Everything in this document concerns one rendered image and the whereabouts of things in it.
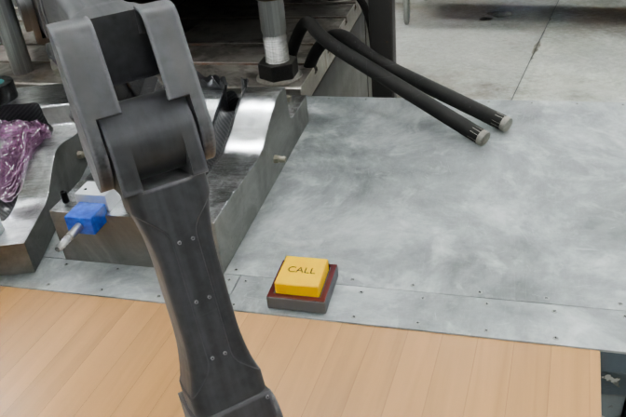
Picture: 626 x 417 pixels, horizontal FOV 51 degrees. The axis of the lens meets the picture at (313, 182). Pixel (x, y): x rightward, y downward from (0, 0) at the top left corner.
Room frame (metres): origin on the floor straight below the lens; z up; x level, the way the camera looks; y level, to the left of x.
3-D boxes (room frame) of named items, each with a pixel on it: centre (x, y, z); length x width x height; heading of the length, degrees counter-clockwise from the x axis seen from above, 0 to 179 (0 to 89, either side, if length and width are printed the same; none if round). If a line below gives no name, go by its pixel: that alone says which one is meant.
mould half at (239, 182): (1.03, 0.19, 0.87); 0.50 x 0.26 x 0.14; 163
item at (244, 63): (2.05, 0.51, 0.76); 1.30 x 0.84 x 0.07; 73
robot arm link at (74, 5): (0.57, 0.18, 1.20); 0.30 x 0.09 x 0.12; 25
